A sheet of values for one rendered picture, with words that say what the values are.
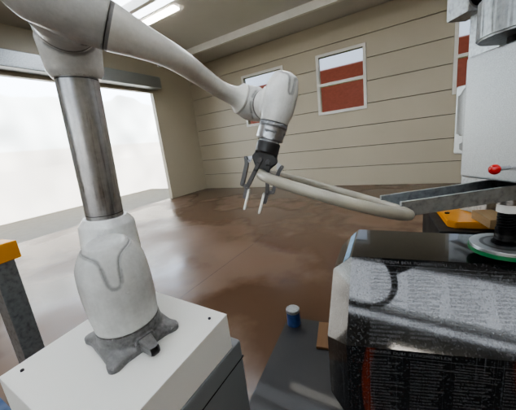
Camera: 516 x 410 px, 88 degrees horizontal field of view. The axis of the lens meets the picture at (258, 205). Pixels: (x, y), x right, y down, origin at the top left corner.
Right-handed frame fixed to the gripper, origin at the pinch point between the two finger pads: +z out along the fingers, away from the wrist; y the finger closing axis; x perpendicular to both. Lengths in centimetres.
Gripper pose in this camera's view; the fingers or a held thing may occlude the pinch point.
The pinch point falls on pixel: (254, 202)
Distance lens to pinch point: 89.1
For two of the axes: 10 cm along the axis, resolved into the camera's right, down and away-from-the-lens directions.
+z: -2.4, 9.5, 1.8
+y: 9.6, 2.6, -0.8
